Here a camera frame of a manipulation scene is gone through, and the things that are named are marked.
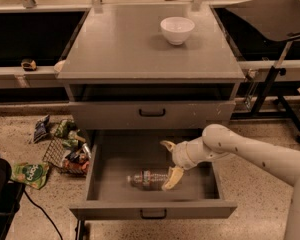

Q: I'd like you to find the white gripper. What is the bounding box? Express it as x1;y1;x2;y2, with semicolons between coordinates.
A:
160;137;223;191

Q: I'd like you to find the clear plastic water bottle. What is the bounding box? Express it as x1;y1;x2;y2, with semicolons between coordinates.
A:
127;170;167;191

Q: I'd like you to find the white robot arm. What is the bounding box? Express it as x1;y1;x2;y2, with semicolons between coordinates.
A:
161;124;300;240

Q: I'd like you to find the open grey middle drawer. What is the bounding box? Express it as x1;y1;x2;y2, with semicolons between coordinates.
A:
70;130;237;220

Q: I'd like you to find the closed grey top drawer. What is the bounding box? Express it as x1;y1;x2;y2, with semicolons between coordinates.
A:
69;101;235;130

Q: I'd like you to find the grey drawer cabinet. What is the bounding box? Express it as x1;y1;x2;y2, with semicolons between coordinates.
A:
58;3;243;142

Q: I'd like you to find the red snack packet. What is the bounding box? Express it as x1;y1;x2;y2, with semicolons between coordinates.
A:
62;160;89;174

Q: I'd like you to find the green snack packet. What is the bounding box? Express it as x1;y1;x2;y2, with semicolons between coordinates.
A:
54;119;77;138

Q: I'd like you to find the white ceramic bowl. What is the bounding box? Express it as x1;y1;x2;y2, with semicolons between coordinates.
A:
160;17;195;45

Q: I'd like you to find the dark blue snack bag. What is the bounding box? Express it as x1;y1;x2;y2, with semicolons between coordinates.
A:
33;115;50;143

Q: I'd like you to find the green snack bag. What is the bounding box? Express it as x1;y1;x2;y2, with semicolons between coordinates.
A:
11;163;49;190

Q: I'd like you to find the black tray stand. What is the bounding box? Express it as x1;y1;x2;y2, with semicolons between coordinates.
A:
226;0;300;143

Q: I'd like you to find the black wire basket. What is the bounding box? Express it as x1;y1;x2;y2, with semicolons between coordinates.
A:
42;137;85;175

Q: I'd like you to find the black cable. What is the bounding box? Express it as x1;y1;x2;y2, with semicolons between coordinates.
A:
22;189;64;240

